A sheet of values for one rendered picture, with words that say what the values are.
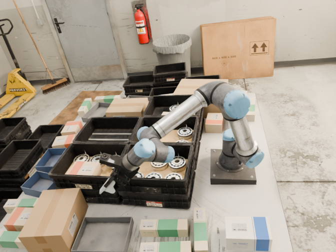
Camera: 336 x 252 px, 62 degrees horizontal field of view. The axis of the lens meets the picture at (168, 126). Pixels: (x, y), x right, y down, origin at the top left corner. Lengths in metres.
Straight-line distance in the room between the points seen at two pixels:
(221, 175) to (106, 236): 0.72
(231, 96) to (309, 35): 3.60
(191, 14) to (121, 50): 1.25
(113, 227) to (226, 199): 0.64
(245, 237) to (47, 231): 0.93
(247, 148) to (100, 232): 0.89
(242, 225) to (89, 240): 0.78
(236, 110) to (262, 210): 0.61
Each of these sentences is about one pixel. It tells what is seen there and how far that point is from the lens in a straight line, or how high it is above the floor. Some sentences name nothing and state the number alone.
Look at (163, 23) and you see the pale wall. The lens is 4.54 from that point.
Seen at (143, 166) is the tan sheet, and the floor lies 0.83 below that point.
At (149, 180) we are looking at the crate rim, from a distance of 1.48.
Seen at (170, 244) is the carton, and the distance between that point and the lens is 1.43.
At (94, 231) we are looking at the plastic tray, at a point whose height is 0.70.
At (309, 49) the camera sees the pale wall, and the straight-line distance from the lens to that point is 4.83.
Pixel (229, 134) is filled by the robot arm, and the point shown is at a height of 0.98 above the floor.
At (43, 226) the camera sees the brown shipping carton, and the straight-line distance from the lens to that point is 1.59.
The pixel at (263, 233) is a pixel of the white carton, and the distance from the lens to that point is 1.42.
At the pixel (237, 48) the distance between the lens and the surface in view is 4.40.
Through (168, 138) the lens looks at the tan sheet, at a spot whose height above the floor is 0.83.
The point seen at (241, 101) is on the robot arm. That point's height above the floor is 1.33.
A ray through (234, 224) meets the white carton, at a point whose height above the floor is 0.79.
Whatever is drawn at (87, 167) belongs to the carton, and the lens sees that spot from 1.72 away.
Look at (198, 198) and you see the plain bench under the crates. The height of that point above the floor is 0.70.
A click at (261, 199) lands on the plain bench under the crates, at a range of 1.66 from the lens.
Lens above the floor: 1.95
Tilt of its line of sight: 34 degrees down
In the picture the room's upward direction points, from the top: 10 degrees counter-clockwise
